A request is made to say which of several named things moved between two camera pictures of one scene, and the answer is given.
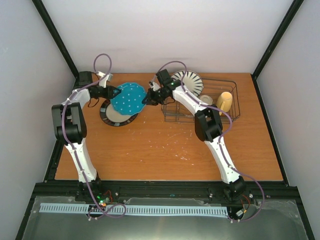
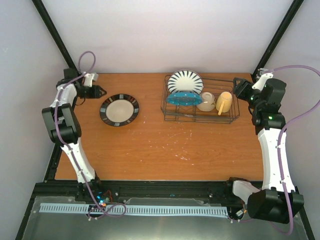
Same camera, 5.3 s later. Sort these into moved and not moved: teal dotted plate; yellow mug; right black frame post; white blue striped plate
Moved: teal dotted plate
Not moved: yellow mug; right black frame post; white blue striped plate
